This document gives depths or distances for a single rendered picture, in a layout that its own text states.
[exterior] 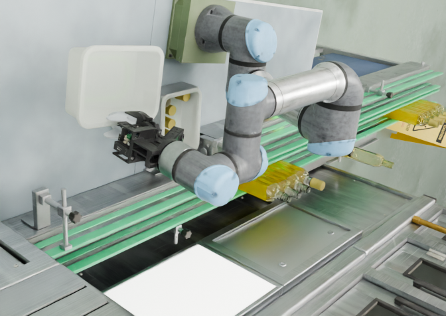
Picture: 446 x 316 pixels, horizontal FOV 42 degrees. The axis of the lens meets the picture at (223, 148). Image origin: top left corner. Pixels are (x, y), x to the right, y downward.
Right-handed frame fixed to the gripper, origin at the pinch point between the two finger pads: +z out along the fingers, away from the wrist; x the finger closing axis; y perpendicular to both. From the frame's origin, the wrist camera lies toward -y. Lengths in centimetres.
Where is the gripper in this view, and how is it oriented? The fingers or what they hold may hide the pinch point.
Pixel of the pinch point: (115, 118)
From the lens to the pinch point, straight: 131.0
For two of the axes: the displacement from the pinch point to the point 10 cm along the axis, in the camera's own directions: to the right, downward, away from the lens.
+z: -7.3, -4.0, 5.5
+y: -6.5, 1.4, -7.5
